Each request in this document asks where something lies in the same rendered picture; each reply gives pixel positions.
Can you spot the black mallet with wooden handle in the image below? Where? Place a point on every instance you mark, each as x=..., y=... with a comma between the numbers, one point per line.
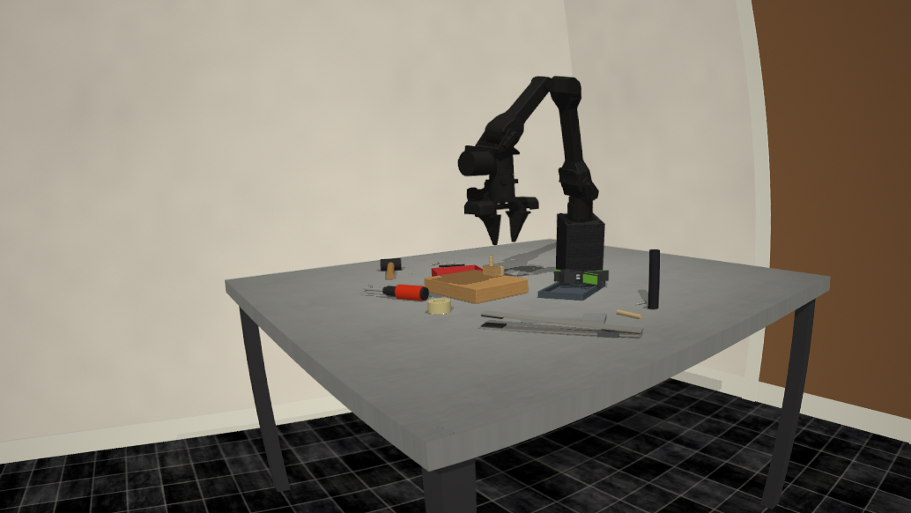
x=389, y=264

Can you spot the tan short cylinder with hole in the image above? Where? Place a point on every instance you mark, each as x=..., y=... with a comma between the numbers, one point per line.
x=439, y=306

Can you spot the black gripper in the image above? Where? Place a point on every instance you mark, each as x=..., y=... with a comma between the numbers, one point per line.
x=502, y=191

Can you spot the red open tray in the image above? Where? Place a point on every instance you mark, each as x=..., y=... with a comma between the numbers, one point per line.
x=454, y=269

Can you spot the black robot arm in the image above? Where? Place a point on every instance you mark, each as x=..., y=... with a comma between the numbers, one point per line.
x=504, y=130

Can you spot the light wooden board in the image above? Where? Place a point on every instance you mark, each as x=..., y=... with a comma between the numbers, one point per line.
x=473, y=286

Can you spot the red screwdriver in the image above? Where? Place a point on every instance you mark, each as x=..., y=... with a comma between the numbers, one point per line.
x=405, y=292

